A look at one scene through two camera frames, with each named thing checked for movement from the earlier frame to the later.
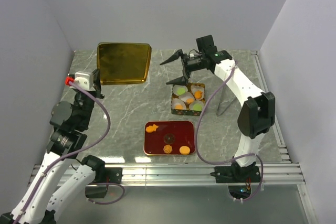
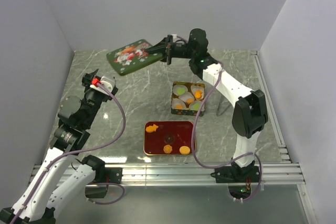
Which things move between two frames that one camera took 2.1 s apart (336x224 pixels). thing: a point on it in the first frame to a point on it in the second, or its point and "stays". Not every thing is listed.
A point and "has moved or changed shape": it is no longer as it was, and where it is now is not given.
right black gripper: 181,80 to 162,46
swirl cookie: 190,100 stays
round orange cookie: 178,107 stays
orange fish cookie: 198,94 stays
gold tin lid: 119,63 has moved or changed shape
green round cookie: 180,91 stays
